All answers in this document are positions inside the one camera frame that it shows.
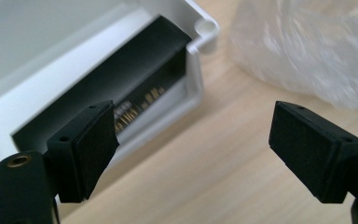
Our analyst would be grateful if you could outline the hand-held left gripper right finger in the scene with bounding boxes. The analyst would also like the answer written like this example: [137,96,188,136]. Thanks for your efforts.
[268,100,358,204]

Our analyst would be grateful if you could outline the clear plastic bag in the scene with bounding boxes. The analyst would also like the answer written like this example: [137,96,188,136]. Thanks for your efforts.
[228,0,358,110]

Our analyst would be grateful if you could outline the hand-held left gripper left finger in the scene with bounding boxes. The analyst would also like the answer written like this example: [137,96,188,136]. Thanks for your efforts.
[46,100,120,203]

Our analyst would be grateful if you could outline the white plastic bin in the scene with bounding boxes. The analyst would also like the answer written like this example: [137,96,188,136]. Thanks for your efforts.
[0,0,221,191]

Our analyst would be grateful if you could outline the black packet with gold print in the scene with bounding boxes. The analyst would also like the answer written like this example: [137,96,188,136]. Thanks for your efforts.
[10,15,194,153]

